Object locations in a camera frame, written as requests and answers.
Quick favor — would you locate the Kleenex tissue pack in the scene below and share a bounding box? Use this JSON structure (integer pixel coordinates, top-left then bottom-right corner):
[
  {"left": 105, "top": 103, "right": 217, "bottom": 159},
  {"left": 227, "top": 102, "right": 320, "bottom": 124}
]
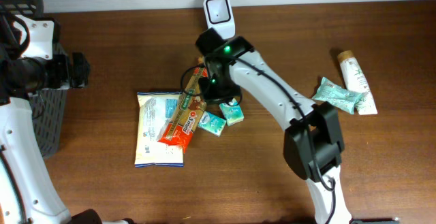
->
[
  {"left": 219, "top": 99, "right": 244, "bottom": 126},
  {"left": 198, "top": 112, "right": 226, "bottom": 137}
]

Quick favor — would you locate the San Remo spaghetti pack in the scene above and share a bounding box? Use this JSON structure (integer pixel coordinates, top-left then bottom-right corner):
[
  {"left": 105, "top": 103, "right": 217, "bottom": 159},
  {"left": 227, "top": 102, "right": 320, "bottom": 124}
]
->
[{"left": 157, "top": 57, "right": 207, "bottom": 153}]

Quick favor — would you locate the large cream wipes bag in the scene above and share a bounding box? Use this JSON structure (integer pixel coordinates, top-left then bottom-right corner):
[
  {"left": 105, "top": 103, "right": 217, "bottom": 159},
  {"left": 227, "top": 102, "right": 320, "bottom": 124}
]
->
[{"left": 134, "top": 91, "right": 184, "bottom": 168}]

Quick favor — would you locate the teal wet wipes pack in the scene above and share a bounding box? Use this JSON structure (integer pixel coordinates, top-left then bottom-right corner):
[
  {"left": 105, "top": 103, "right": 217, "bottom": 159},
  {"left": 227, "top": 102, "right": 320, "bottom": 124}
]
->
[{"left": 312, "top": 77, "right": 363, "bottom": 114}]

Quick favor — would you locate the white Pantene tube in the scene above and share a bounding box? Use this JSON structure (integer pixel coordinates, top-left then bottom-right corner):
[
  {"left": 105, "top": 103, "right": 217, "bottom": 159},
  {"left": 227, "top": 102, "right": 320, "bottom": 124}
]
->
[{"left": 337, "top": 50, "right": 378, "bottom": 115}]

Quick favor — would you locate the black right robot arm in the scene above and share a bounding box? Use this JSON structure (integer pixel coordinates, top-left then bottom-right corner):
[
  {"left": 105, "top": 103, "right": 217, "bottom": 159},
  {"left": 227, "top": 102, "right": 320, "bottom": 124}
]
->
[{"left": 196, "top": 28, "right": 352, "bottom": 223}]

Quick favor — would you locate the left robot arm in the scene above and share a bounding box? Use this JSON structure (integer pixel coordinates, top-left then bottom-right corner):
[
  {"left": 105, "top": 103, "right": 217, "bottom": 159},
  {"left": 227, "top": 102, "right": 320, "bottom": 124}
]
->
[{"left": 1, "top": 12, "right": 102, "bottom": 223}]

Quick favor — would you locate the white barcode scanner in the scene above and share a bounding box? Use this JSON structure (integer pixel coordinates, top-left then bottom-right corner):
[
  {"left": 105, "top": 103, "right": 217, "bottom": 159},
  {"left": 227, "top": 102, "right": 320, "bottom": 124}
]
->
[{"left": 203, "top": 0, "right": 236, "bottom": 39}]

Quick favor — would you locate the grey plastic mesh basket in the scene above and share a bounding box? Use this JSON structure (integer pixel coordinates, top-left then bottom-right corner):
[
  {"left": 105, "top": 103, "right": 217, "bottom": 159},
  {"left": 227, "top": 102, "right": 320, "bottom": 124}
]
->
[{"left": 0, "top": 0, "right": 69, "bottom": 159}]

